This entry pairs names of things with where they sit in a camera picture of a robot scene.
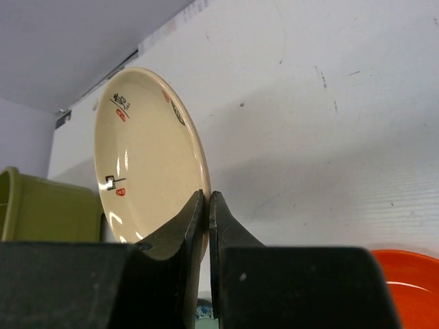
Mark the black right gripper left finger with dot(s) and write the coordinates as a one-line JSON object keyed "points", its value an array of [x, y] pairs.
{"points": [[149, 284]]}

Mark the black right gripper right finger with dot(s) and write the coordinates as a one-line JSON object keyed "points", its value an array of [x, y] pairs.
{"points": [[258, 286]]}

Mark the blue patterned small plate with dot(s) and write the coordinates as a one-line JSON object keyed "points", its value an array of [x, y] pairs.
{"points": [[204, 318]]}

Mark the orange plate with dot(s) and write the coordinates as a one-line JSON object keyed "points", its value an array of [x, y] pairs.
{"points": [[413, 282]]}

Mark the small cream plate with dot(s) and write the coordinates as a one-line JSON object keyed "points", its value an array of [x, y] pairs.
{"points": [[148, 156]]}

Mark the green plastic bin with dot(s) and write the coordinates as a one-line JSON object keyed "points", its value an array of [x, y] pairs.
{"points": [[38, 209]]}

